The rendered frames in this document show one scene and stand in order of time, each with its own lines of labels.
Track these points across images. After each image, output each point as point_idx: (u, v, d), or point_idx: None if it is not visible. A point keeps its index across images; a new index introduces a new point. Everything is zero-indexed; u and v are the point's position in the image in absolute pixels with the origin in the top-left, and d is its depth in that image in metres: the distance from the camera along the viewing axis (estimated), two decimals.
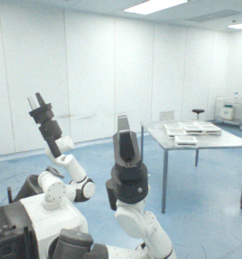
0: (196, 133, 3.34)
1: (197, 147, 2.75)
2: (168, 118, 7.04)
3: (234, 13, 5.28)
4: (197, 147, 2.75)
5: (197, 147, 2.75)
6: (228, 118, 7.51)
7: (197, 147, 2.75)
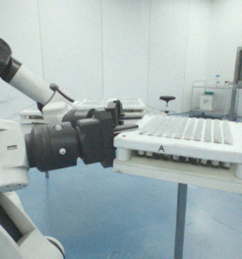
0: None
1: (120, 171, 0.47)
2: None
3: None
4: (118, 170, 0.47)
5: (119, 173, 0.47)
6: (208, 109, 5.87)
7: (119, 171, 0.47)
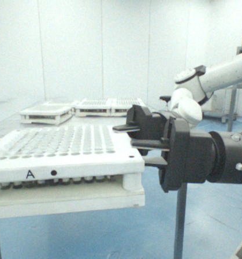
0: (96, 115, 1.70)
1: None
2: None
3: None
4: None
5: None
6: (208, 109, 5.87)
7: None
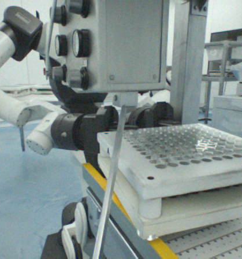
0: (49, 93, 2.31)
1: (99, 165, 0.50)
2: (107, 100, 6.01)
3: None
4: (99, 164, 0.50)
5: (99, 167, 0.50)
6: None
7: (99, 166, 0.50)
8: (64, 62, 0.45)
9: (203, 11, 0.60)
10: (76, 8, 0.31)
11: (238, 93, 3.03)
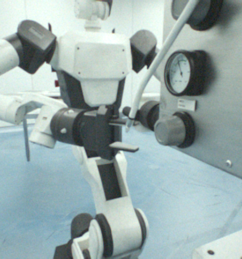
0: None
1: None
2: None
3: None
4: None
5: None
6: None
7: None
8: (185, 107, 0.21)
9: None
10: None
11: None
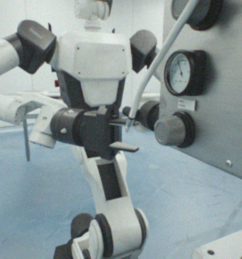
0: None
1: None
2: None
3: None
4: None
5: None
6: None
7: None
8: (185, 107, 0.21)
9: None
10: None
11: None
